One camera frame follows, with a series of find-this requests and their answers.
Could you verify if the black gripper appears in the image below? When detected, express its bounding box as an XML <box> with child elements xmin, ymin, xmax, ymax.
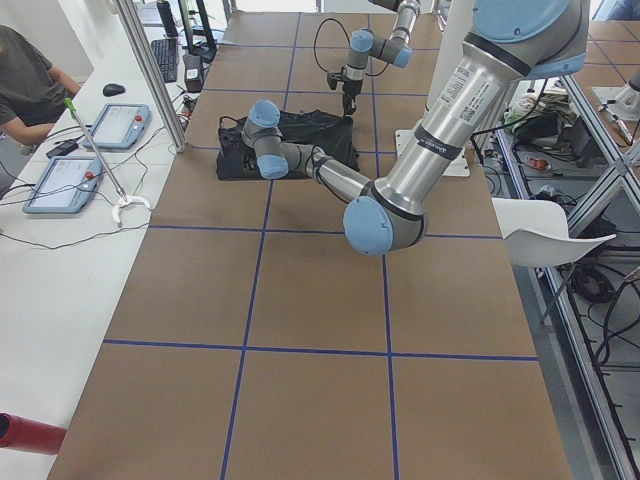
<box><xmin>327</xmin><ymin>69</ymin><xmax>361</xmax><ymax>113</ymax></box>
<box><xmin>217</xmin><ymin>126</ymin><xmax>258</xmax><ymax>175</ymax></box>

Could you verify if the black graphic t-shirt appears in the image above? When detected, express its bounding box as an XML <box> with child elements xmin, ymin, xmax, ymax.
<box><xmin>216</xmin><ymin>110</ymin><xmax>360</xmax><ymax>180</ymax></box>

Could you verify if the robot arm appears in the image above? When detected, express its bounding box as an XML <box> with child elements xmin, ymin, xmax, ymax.
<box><xmin>240</xmin><ymin>1</ymin><xmax>590</xmax><ymax>256</ymax></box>
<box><xmin>327</xmin><ymin>0</ymin><xmax>421</xmax><ymax>116</ymax></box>

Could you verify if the far teach pendant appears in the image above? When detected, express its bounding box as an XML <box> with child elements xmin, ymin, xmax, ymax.
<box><xmin>89</xmin><ymin>103</ymin><xmax>151</xmax><ymax>150</ymax></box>

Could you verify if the teach pendant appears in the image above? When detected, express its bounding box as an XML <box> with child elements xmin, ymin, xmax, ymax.
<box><xmin>22</xmin><ymin>156</ymin><xmax>103</xmax><ymax>214</ymax></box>
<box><xmin>89</xmin><ymin>103</ymin><xmax>151</xmax><ymax>150</ymax></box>

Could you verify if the reacher grabber stick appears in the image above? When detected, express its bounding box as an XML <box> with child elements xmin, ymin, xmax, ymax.
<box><xmin>64</xmin><ymin>97</ymin><xmax>151</xmax><ymax>227</ymax></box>

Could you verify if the black keyboard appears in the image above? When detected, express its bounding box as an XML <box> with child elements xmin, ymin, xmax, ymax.
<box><xmin>150</xmin><ymin>38</ymin><xmax>178</xmax><ymax>83</ymax></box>

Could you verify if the black computer mouse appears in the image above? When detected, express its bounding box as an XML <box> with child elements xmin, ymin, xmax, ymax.
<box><xmin>102</xmin><ymin>83</ymin><xmax>126</xmax><ymax>97</ymax></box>

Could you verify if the near teach pendant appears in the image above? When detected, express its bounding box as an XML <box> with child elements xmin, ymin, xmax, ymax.
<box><xmin>22</xmin><ymin>156</ymin><xmax>103</xmax><ymax>214</ymax></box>

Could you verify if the seated person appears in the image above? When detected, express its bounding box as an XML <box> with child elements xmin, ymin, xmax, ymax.
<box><xmin>1</xmin><ymin>26</ymin><xmax>81</xmax><ymax>147</ymax></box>

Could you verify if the white plastic chair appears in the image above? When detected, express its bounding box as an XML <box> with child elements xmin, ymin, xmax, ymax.
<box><xmin>492</xmin><ymin>198</ymin><xmax>616</xmax><ymax>267</ymax></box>

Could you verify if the red cylinder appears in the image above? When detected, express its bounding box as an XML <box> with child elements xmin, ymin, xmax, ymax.
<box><xmin>1</xmin><ymin>413</ymin><xmax>67</xmax><ymax>455</ymax></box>

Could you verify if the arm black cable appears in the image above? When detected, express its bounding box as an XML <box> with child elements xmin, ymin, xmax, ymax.
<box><xmin>312</xmin><ymin>17</ymin><xmax>381</xmax><ymax>79</ymax></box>

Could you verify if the aluminium frame post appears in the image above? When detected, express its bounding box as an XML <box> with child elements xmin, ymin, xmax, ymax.
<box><xmin>114</xmin><ymin>0</ymin><xmax>187</xmax><ymax>153</ymax></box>

